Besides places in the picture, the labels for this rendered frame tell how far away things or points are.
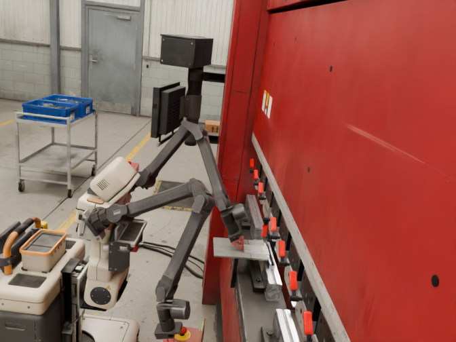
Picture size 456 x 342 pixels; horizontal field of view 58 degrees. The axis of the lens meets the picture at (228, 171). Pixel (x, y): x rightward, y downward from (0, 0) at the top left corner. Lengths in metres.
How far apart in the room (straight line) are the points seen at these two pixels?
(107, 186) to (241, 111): 1.16
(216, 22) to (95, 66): 2.74
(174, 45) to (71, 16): 6.84
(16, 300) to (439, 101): 1.89
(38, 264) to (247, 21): 1.80
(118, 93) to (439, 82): 8.81
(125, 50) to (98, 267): 7.44
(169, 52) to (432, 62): 2.25
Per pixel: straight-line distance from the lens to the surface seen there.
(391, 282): 0.85
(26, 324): 2.23
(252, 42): 2.69
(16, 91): 10.30
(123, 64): 9.26
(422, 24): 0.86
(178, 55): 2.86
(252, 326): 1.84
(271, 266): 2.03
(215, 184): 2.02
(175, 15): 9.01
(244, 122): 2.75
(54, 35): 9.53
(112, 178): 1.90
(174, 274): 1.65
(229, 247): 2.10
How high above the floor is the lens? 2.03
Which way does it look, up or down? 19 degrees down
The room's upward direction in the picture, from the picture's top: 7 degrees clockwise
